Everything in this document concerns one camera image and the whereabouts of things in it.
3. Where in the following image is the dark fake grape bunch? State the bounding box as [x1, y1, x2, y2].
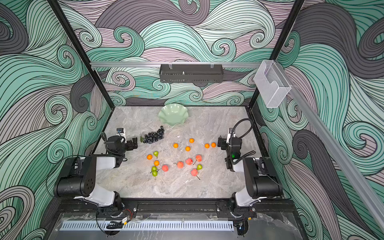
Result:
[140, 126, 165, 144]

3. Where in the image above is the light green wavy fruit bowl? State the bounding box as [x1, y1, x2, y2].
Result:
[158, 104, 189, 127]

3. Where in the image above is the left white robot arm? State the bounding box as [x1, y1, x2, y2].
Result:
[53, 132, 138, 211]

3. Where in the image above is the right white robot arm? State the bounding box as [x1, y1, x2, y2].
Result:
[218, 137, 283, 211]

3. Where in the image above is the black perforated metal tray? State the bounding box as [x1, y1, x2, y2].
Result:
[159, 65, 224, 84]

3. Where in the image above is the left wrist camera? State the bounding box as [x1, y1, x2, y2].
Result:
[117, 128, 126, 138]

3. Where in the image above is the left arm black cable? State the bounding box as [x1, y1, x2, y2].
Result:
[100, 131, 127, 157]

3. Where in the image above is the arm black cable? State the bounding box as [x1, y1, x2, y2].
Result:
[229, 118, 255, 140]
[100, 131, 127, 157]

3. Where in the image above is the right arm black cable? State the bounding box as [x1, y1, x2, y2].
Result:
[229, 118, 255, 140]

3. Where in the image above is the clear plastic wall bin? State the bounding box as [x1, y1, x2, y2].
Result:
[254, 60, 292, 108]

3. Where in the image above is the white slotted cable duct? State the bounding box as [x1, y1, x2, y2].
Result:
[60, 221, 235, 232]

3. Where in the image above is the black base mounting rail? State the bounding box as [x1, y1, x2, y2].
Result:
[55, 198, 298, 220]

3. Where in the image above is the aluminium rail back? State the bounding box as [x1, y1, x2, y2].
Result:
[90, 61, 261, 69]

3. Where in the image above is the aluminium rail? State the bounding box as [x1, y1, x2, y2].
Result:
[276, 63, 384, 230]
[90, 61, 261, 69]

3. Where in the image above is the aluminium rail right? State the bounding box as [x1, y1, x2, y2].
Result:
[276, 63, 384, 230]

